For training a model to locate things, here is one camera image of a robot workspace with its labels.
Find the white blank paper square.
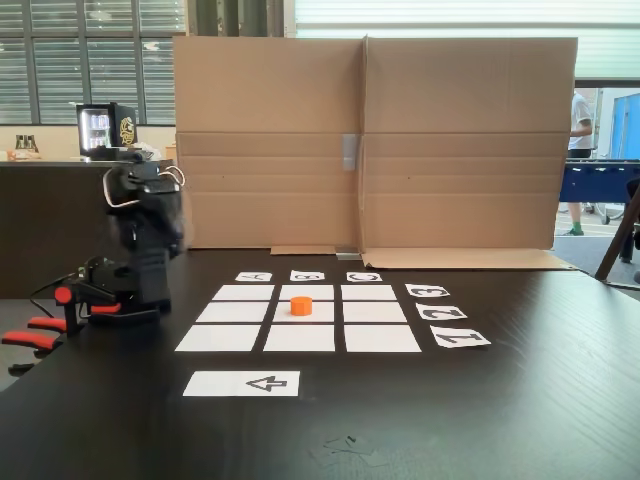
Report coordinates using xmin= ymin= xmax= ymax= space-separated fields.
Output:
xmin=195 ymin=301 xmax=270 ymax=324
xmin=341 ymin=284 xmax=399 ymax=302
xmin=272 ymin=301 xmax=335 ymax=324
xmin=263 ymin=324 xmax=335 ymax=353
xmin=342 ymin=301 xmax=407 ymax=324
xmin=343 ymin=324 xmax=422 ymax=353
xmin=212 ymin=284 xmax=276 ymax=302
xmin=278 ymin=284 xmax=335 ymax=302
xmin=174 ymin=324 xmax=262 ymax=353

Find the dark object on counter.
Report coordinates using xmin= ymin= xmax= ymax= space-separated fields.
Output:
xmin=115 ymin=148 xmax=154 ymax=164

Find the black mini fridge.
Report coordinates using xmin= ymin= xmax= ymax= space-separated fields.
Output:
xmin=75 ymin=102 xmax=137 ymax=162

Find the dark brown counter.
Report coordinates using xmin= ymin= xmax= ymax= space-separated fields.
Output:
xmin=0 ymin=159 xmax=177 ymax=300

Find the black bar clamp, orange knob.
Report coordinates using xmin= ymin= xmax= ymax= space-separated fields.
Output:
xmin=52 ymin=282 xmax=124 ymax=339

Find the white paper sheet with arrow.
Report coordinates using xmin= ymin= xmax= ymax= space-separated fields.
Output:
xmin=182 ymin=370 xmax=301 ymax=398

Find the grey tape strip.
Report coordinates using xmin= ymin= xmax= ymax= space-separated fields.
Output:
xmin=342 ymin=133 xmax=360 ymax=172

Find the paper sheet with number 3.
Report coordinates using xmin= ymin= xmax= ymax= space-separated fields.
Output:
xmin=404 ymin=283 xmax=450 ymax=300

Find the paper sheet with number 2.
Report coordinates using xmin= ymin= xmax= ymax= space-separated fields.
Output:
xmin=414 ymin=302 xmax=469 ymax=321

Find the brown cardboard screen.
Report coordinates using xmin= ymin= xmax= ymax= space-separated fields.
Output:
xmin=171 ymin=33 xmax=579 ymax=271

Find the paper sheet with number 1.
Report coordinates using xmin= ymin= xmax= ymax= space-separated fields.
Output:
xmin=428 ymin=324 xmax=492 ymax=350

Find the blue locker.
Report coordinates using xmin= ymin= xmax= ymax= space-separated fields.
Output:
xmin=612 ymin=92 xmax=640 ymax=161

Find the white servo cable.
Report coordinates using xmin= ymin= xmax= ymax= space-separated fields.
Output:
xmin=102 ymin=164 xmax=189 ymax=209

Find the black power cable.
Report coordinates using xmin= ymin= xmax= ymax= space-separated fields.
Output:
xmin=28 ymin=273 xmax=84 ymax=319

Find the black clamp with orange handles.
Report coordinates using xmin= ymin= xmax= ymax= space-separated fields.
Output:
xmin=0 ymin=314 xmax=69 ymax=376

